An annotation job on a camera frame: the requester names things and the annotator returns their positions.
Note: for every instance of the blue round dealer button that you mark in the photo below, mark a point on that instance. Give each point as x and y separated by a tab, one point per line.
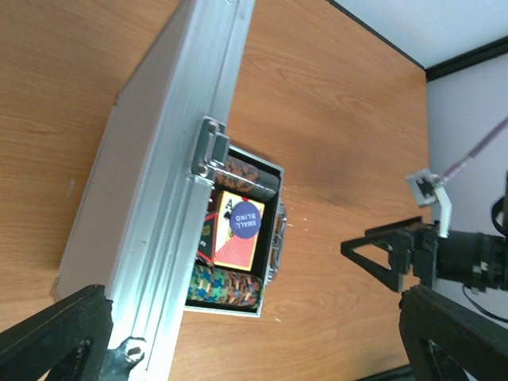
245	220

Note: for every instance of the red triangular dealer marker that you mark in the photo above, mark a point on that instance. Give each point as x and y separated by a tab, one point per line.
207	244

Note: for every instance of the poker chip row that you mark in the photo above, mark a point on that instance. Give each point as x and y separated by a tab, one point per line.
246	179
223	287

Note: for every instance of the upper poker chip row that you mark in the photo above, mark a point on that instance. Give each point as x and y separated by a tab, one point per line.
246	179

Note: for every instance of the red playing card box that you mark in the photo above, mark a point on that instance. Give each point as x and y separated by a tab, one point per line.
232	251

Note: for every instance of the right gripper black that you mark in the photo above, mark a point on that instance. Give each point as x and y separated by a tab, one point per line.
476	260

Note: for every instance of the aluminium poker case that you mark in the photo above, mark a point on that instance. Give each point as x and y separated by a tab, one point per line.
139	222

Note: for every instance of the lower poker chip row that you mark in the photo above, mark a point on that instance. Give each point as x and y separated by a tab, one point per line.
223	287

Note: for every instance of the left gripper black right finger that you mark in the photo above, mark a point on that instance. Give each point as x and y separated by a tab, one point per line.
444	340

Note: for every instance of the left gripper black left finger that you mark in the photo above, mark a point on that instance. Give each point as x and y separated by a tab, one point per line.
65	341

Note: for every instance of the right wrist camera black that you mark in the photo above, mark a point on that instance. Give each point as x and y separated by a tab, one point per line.
428	189

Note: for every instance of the right black frame post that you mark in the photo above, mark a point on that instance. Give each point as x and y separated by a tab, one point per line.
468	59

